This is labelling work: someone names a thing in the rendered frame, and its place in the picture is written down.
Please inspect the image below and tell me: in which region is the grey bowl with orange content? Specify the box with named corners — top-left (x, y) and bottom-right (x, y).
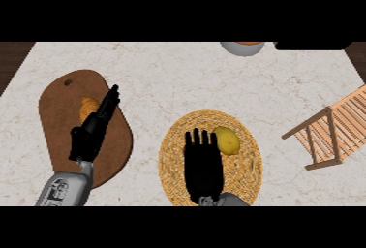
top-left (219, 42), bottom-right (266, 57)

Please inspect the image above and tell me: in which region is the brown wooden cutting board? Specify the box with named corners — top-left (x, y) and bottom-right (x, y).
top-left (37, 69), bottom-right (135, 190)

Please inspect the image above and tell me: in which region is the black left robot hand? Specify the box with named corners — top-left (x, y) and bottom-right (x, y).
top-left (68, 84), bottom-right (121, 164)

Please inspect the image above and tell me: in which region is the wooden tiered shelf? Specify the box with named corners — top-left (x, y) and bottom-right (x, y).
top-left (281, 84), bottom-right (366, 171)

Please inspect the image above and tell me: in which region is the yellow sweet potato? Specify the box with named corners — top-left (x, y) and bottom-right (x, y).
top-left (211, 126), bottom-right (242, 157)

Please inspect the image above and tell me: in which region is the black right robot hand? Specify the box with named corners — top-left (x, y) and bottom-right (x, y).
top-left (183, 128), bottom-right (225, 205)

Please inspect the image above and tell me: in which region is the round woven straw placemat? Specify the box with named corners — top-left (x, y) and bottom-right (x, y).
top-left (158, 109), bottom-right (265, 207)

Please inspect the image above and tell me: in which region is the orange croissant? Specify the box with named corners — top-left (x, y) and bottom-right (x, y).
top-left (79, 97), bottom-right (104, 125)

